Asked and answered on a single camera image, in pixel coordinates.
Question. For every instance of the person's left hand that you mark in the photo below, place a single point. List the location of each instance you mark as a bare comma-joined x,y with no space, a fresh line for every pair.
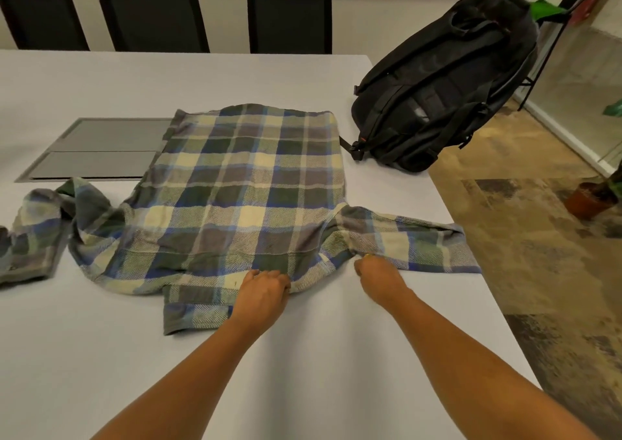
260,301

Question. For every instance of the person's right hand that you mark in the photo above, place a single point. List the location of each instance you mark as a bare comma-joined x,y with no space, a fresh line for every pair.
381,279

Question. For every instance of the plaid flannel shirt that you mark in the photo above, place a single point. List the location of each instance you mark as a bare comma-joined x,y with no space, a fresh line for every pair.
243,187

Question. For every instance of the black backpack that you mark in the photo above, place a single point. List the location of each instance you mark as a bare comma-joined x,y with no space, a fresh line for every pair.
437,85

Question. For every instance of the person's right forearm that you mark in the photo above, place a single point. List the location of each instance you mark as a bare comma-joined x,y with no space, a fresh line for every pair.
476,371

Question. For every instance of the person's left forearm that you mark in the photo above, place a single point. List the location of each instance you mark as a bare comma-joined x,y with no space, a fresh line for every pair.
184,386

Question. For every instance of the black conference chair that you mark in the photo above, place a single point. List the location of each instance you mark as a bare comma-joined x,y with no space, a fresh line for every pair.
289,14
150,12
41,10

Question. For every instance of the black frame chair green seat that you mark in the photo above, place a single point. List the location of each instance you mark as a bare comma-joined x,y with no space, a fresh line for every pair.
546,10

